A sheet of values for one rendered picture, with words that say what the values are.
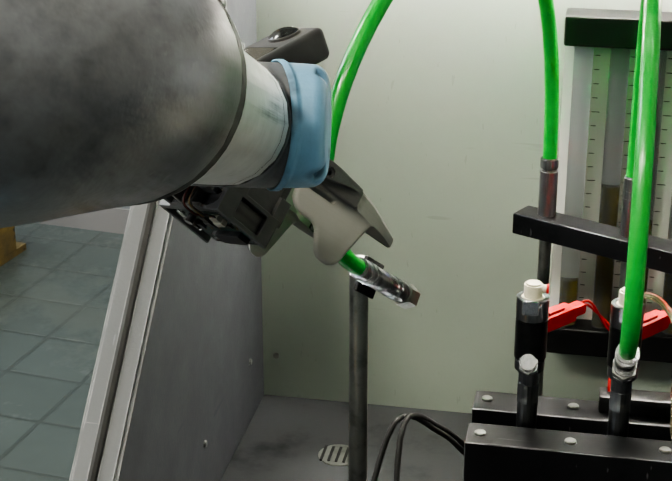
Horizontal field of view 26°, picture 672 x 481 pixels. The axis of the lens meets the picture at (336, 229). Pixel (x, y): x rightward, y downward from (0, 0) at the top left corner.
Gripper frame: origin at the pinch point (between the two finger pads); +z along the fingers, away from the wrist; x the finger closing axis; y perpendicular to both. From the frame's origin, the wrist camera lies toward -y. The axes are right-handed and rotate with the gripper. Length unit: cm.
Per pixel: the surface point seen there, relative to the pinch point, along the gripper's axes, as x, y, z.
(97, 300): -251, -44, 134
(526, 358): 1.9, -0.6, 22.1
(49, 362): -229, -19, 117
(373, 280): -2.3, 1.3, 6.4
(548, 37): -5.7, -29.9, 15.4
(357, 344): -6.5, 5.0, 11.5
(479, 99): -19.0, -28.3, 22.7
